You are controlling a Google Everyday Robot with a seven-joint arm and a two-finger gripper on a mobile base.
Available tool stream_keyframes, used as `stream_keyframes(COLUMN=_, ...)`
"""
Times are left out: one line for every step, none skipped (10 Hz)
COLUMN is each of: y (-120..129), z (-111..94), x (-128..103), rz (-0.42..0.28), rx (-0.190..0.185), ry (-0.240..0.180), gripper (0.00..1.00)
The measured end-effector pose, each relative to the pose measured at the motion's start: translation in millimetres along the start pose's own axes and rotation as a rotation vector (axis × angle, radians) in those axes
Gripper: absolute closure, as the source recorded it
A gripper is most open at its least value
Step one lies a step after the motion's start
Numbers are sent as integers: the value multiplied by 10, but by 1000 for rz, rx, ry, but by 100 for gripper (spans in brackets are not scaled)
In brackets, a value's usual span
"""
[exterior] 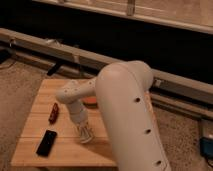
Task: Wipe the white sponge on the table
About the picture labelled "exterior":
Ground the black rectangular phone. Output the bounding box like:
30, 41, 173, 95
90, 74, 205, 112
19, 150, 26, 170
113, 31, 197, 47
36, 130, 57, 157

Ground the black handle on rail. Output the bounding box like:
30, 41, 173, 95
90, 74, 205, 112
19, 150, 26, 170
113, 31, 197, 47
47, 62, 62, 76

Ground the red and black small object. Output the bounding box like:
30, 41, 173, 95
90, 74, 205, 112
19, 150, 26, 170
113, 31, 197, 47
48, 103, 59, 124

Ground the blue box on floor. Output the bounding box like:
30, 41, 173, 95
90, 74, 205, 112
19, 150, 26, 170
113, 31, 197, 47
200, 137, 213, 159

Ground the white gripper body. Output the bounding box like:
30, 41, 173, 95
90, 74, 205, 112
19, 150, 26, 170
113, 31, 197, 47
77, 121, 94, 144

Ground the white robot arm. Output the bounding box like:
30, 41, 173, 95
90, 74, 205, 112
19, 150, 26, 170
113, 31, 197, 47
56, 61, 171, 171

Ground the orange sponge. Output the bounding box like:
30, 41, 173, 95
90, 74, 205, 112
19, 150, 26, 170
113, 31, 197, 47
82, 97, 97, 106

